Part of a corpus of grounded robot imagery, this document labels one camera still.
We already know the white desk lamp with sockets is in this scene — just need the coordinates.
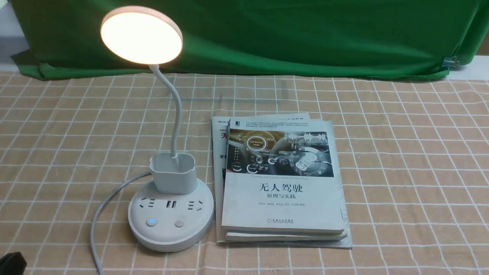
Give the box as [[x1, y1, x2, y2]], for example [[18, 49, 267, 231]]
[[100, 6, 214, 252]]

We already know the middle white book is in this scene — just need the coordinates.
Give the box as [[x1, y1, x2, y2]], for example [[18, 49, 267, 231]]
[[211, 113, 348, 242]]

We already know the top grey self-driving book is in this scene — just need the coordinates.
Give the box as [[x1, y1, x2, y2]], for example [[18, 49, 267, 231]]
[[221, 116, 346, 234]]

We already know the orange checkered tablecloth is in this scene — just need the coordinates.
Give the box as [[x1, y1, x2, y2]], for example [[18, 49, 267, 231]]
[[0, 71, 489, 275]]

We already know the green backdrop cloth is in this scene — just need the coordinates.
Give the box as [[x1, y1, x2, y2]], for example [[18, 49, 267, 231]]
[[11, 0, 488, 80]]

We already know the metal binder clip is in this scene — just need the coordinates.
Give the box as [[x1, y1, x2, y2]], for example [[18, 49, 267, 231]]
[[440, 56, 460, 70]]

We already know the black object at corner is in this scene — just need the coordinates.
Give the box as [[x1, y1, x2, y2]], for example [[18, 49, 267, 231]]
[[0, 252, 27, 275]]

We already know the white lamp power cable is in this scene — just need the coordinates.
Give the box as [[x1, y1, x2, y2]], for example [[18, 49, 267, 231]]
[[90, 171, 152, 275]]

